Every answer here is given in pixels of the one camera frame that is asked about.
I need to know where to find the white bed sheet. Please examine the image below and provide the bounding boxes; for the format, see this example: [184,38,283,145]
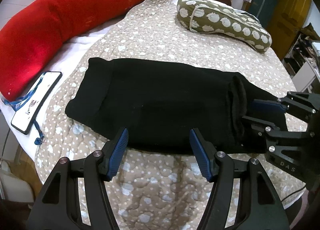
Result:
[1,16,124,155]

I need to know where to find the white smartphone black case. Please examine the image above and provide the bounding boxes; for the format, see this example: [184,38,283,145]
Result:
[9,71,62,135]

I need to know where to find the yellow wooden door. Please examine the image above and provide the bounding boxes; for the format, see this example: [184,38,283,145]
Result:
[267,0,311,60]

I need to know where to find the blue lanyard cord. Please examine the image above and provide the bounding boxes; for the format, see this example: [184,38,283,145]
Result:
[2,72,46,146]

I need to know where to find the black pants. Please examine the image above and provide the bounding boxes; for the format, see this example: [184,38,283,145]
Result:
[65,58,287,155]

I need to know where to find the beige dotted quilt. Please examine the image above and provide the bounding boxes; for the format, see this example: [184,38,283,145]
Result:
[28,0,294,229]

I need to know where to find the green hedgehog print pillow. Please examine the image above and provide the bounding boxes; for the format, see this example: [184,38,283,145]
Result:
[177,0,272,54]

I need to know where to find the red quilted blanket roll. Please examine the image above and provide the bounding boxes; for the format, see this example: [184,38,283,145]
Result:
[1,0,144,101]

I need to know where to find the white cluttered shelf unit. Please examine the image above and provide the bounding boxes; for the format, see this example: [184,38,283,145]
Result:
[282,24,319,94]

